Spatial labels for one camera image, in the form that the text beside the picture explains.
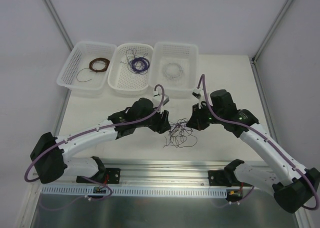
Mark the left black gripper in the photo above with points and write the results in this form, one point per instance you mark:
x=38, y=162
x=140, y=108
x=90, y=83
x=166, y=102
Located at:
x=160, y=121

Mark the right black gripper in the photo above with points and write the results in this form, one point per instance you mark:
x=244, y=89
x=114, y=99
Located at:
x=196, y=118

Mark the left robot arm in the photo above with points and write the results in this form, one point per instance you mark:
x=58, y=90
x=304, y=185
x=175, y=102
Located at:
x=54, y=157

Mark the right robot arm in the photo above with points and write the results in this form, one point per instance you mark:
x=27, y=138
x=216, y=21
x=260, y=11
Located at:
x=292, y=183

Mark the right white perforated basket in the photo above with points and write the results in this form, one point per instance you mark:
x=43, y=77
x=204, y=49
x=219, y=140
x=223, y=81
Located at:
x=174, y=66

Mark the white perforated basket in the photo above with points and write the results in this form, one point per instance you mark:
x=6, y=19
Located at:
x=129, y=72
x=87, y=67
x=174, y=66

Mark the middle white perforated basket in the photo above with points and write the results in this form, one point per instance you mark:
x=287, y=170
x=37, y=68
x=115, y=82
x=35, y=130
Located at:
x=129, y=72

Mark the left white perforated basket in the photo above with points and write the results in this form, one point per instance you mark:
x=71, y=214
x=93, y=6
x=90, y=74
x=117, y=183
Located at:
x=87, y=67

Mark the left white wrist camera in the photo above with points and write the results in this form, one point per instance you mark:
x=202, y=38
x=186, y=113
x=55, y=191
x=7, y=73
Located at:
x=159, y=101

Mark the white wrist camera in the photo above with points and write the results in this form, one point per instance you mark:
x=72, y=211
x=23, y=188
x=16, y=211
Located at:
x=199, y=94
x=159, y=101

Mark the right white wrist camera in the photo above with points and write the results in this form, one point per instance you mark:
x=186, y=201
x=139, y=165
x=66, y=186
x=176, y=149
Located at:
x=199, y=94

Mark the aluminium mounting rail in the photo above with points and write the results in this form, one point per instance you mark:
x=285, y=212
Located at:
x=132, y=172

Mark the right aluminium frame post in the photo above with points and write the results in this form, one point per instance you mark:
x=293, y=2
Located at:
x=271, y=31

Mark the aluminium frame post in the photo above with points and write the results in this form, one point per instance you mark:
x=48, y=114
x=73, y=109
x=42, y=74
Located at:
x=59, y=24
x=271, y=31

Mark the white slotted cable duct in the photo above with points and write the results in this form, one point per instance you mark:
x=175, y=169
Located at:
x=135, y=191

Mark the left aluminium frame post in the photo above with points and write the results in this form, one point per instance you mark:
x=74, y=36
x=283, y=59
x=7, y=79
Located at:
x=59, y=24

